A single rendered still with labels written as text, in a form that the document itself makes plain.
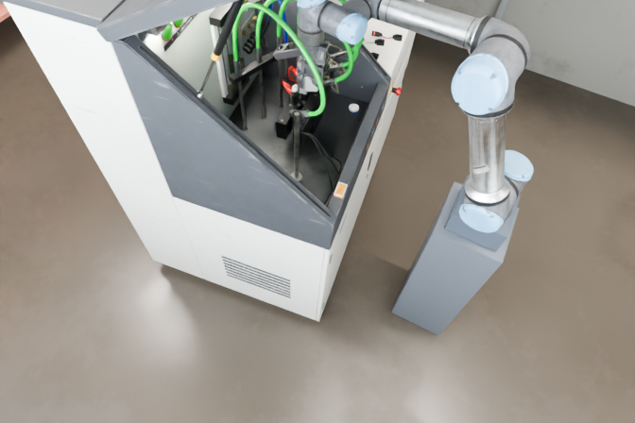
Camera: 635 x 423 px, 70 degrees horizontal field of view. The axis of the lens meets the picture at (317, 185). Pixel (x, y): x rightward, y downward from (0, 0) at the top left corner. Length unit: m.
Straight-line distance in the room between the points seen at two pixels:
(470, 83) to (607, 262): 1.96
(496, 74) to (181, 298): 1.79
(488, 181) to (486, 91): 0.29
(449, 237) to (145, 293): 1.48
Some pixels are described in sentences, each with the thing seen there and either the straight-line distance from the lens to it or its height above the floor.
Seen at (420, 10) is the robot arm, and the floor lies 1.46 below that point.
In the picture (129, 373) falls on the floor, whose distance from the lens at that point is 2.30.
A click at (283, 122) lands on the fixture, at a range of 1.57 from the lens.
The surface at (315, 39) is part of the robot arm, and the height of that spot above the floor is 1.34.
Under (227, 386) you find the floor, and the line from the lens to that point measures 2.20.
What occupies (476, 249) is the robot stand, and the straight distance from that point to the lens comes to 1.61.
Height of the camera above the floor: 2.14
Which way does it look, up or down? 55 degrees down
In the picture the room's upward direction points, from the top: 4 degrees clockwise
